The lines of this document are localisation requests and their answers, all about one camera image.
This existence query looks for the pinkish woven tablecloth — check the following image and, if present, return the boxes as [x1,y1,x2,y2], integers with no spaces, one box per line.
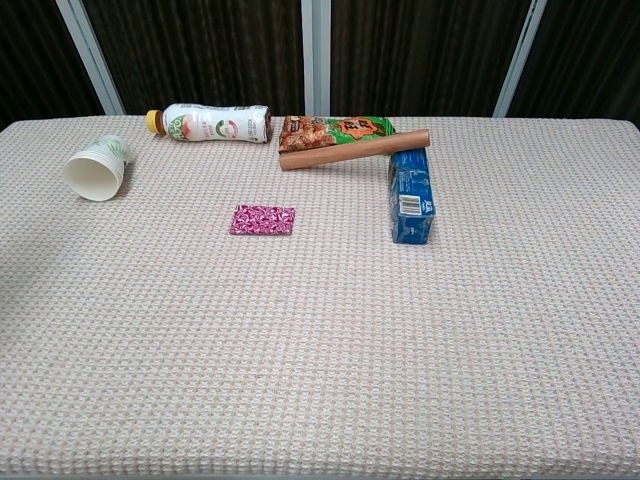
[0,115,640,480]

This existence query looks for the dark corrugated partition panel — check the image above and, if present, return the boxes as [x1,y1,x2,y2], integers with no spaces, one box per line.
[82,0,306,116]
[0,0,104,131]
[329,0,531,119]
[507,0,640,131]

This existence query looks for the white paper cup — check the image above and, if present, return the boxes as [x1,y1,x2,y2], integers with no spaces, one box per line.
[63,134,135,202]

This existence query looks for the brown wooden rod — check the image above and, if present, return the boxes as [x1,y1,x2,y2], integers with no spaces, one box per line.
[278,128,432,173]

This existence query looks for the blue carton box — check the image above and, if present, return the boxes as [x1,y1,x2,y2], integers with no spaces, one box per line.
[388,147,437,245]

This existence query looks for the white partition post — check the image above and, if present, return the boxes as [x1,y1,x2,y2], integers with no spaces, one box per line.
[300,0,332,116]
[54,0,125,116]
[492,0,549,119]

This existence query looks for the pink patterned square pouch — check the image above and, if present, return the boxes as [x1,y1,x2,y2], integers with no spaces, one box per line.
[229,203,297,237]

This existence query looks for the green orange snack bag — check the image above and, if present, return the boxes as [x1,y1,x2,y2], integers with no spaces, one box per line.
[278,115,398,154]

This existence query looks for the white drink bottle yellow cap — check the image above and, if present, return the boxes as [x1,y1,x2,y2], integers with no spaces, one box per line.
[145,103,274,145]

